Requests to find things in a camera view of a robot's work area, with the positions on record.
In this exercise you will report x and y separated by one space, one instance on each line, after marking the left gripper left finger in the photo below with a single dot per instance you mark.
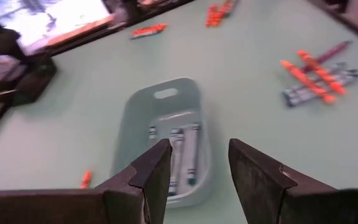
154 186

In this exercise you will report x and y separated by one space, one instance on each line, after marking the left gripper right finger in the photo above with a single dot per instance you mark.
256 193

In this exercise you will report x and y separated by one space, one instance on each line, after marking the orange crayon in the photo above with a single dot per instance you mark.
213 15
149 30
224 11
322 72
306 81
85 180

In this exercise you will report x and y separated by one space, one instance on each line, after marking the green table mat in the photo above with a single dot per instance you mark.
244 130

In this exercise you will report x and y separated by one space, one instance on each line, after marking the clear plastic centre tray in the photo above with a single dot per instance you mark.
141 124

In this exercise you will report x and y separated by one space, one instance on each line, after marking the purple crayon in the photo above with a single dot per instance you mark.
331 54

